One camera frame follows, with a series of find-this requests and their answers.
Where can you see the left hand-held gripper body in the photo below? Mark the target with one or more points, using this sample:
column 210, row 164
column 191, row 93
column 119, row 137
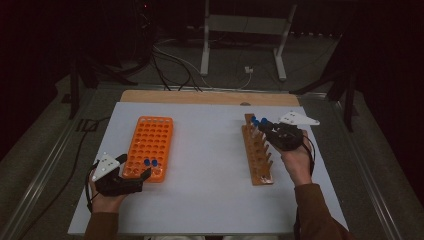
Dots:
column 115, row 185

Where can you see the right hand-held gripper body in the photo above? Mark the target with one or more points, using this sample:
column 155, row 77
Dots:
column 286, row 136

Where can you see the blue capped clear test tube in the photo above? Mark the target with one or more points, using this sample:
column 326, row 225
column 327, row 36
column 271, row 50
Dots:
column 154, row 163
column 264, row 121
column 147, row 162
column 256, row 123
column 253, row 118

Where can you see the orange plastic test tube rack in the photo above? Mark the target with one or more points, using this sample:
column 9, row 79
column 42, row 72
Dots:
column 148, row 143

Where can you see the wooden test tube rack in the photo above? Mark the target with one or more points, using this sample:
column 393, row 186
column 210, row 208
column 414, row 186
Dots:
column 256, row 163

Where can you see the person's left hand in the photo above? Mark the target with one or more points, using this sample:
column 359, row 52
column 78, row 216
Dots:
column 106, row 204

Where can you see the person's right hand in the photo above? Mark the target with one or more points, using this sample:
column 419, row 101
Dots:
column 296, row 163

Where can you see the white plug adapter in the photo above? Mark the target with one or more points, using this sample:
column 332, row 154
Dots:
column 248, row 69

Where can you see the white table board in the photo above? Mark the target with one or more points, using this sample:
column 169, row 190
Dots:
column 206, row 186

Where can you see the dark tripod stand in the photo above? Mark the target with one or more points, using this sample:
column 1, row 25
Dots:
column 75, row 90
column 348, row 96

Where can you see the grey metal stand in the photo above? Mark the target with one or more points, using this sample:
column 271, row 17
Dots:
column 205, row 50

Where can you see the dark equipment with red light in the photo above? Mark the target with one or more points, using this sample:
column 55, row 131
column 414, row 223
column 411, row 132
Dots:
column 144, row 30

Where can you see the black floor bracket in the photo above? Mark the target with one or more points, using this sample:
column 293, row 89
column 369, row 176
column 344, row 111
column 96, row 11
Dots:
column 87, row 125

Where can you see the aluminium frame rail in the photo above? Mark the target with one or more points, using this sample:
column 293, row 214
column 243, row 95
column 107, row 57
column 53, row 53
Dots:
column 370, row 180
column 43, row 170

